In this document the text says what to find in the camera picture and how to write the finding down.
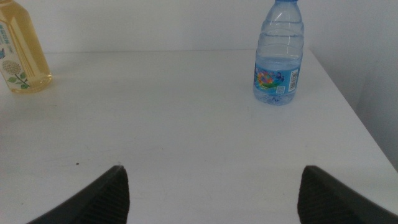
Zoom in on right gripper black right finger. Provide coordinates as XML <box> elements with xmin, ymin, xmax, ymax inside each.
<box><xmin>297</xmin><ymin>164</ymin><xmax>398</xmax><ymax>224</ymax></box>

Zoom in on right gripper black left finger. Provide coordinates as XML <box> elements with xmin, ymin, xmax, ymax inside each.
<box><xmin>26</xmin><ymin>164</ymin><xmax>131</xmax><ymax>224</ymax></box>

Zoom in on small water bottle blue label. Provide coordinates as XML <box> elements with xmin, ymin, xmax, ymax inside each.
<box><xmin>252</xmin><ymin>0</ymin><xmax>305</xmax><ymax>106</ymax></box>

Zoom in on yellow tea bottle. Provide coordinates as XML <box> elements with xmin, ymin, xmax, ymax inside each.
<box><xmin>0</xmin><ymin>0</ymin><xmax>53</xmax><ymax>94</ymax></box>

